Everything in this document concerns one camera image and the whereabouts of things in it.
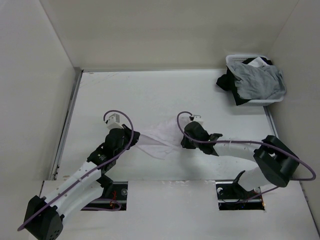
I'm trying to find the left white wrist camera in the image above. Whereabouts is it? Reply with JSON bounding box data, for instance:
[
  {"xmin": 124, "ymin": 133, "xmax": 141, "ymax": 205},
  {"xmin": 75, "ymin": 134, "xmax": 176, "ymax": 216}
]
[{"xmin": 105, "ymin": 113, "xmax": 123, "ymax": 130}]

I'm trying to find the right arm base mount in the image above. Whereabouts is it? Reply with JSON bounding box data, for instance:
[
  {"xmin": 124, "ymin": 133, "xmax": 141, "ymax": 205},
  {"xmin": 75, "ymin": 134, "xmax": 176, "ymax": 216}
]
[{"xmin": 216, "ymin": 170, "xmax": 265, "ymax": 211}]

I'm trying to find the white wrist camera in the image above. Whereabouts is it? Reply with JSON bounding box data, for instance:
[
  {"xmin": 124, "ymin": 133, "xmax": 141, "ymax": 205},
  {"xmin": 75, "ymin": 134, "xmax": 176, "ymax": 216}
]
[
  {"xmin": 105, "ymin": 113, "xmax": 123, "ymax": 130},
  {"xmin": 189, "ymin": 114, "xmax": 204, "ymax": 125}
]

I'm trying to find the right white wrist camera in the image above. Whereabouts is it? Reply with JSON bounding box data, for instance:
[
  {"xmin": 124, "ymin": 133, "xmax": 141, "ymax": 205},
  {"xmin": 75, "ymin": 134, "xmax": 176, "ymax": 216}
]
[{"xmin": 189, "ymin": 114, "xmax": 204, "ymax": 125}]

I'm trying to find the white plastic laundry basket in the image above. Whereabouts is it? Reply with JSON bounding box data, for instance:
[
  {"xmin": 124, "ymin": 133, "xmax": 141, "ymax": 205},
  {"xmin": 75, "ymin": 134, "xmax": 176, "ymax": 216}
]
[{"xmin": 225, "ymin": 54, "xmax": 284, "ymax": 107}]

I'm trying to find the grey tank top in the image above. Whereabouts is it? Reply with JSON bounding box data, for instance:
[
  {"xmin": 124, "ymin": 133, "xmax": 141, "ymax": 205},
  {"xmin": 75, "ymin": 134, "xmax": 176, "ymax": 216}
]
[{"xmin": 226, "ymin": 62, "xmax": 287, "ymax": 100}]

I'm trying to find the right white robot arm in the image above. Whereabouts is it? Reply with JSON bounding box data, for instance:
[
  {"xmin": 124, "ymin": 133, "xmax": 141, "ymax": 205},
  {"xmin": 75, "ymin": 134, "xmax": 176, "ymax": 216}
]
[{"xmin": 181, "ymin": 121, "xmax": 300, "ymax": 198}]

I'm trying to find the black tank top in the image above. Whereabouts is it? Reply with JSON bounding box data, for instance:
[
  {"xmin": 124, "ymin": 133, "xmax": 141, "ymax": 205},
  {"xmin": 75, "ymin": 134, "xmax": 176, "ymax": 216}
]
[{"xmin": 216, "ymin": 58, "xmax": 273, "ymax": 104}]

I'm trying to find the white garment in basket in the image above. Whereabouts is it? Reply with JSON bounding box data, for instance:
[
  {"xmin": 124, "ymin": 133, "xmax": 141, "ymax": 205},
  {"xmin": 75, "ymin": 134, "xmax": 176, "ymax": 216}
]
[{"xmin": 247, "ymin": 57, "xmax": 269, "ymax": 68}]

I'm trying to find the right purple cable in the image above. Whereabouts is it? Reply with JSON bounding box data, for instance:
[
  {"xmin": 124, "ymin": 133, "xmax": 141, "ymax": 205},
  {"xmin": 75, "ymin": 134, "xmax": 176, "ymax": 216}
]
[{"xmin": 176, "ymin": 111, "xmax": 316, "ymax": 205}]

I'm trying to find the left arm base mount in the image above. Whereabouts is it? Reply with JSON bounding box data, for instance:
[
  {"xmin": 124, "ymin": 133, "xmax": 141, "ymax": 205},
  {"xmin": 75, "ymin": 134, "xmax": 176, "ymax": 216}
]
[{"xmin": 81, "ymin": 173, "xmax": 129, "ymax": 211}]

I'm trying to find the white tank top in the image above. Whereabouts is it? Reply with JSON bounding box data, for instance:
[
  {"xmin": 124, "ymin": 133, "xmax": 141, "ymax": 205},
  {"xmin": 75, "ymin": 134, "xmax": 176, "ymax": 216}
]
[{"xmin": 135, "ymin": 117, "xmax": 191, "ymax": 160}]

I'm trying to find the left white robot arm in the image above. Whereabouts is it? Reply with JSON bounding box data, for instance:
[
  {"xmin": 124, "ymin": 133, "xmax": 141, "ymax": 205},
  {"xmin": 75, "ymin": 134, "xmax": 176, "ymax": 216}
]
[{"xmin": 19, "ymin": 124, "xmax": 140, "ymax": 240}]

